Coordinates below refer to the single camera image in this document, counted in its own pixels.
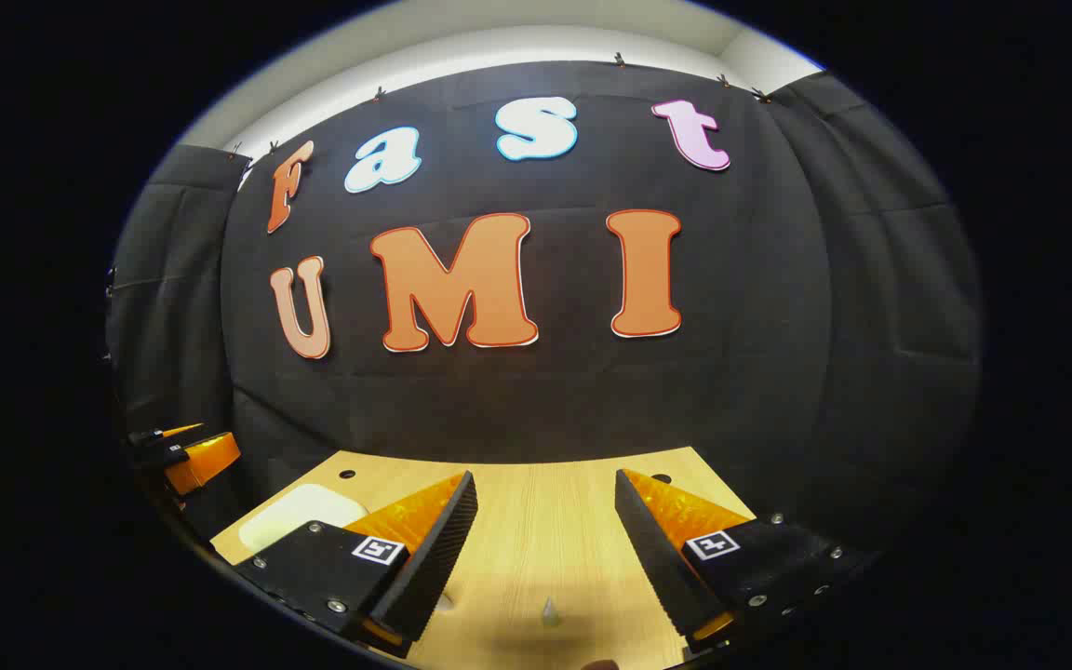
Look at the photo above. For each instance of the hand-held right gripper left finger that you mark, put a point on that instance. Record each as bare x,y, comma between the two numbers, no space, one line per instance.
443,549

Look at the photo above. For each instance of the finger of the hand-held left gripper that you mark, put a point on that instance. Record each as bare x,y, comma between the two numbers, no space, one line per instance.
154,435
206,461

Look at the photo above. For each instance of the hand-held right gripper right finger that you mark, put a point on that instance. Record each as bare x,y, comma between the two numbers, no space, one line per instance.
652,549

